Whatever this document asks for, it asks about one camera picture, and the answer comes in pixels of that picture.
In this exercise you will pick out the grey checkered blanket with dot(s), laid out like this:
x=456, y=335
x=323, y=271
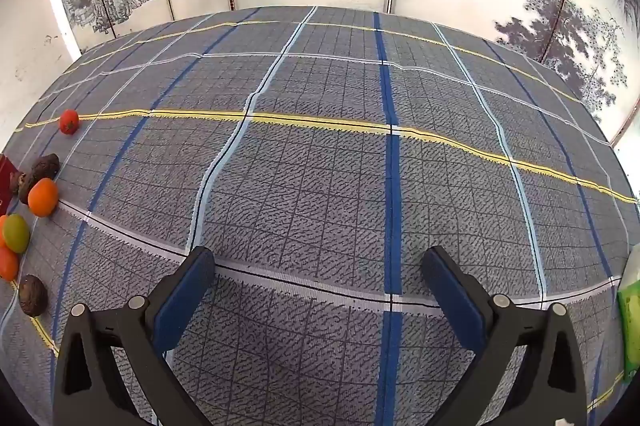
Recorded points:
x=310, y=186

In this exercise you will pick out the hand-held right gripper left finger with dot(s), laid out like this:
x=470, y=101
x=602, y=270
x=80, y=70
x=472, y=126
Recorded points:
x=182, y=301

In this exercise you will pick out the small brown shiitake mushroom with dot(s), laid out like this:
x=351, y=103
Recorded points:
x=15, y=181

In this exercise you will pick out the green plastic packet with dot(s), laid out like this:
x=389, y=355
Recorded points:
x=631, y=306

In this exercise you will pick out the red plastic basket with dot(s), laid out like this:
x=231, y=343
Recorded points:
x=6, y=183

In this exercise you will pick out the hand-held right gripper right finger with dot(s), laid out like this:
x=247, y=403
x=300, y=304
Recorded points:
x=452, y=301

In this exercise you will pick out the red tomato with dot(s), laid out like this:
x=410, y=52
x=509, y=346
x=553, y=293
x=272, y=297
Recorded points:
x=69, y=122

